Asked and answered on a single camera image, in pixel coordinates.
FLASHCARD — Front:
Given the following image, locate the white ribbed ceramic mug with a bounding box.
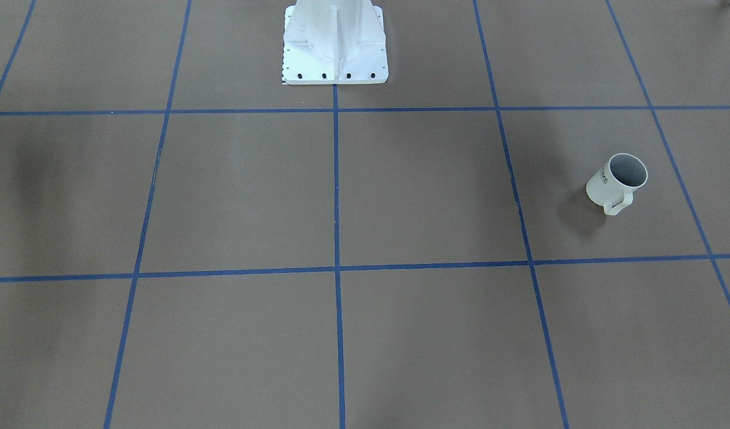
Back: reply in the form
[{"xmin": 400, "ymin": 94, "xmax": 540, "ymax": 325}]
[{"xmin": 585, "ymin": 154, "xmax": 648, "ymax": 216}]

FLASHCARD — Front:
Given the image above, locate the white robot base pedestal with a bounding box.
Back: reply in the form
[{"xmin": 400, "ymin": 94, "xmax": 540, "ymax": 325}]
[{"xmin": 281, "ymin": 1, "xmax": 389, "ymax": 85}]

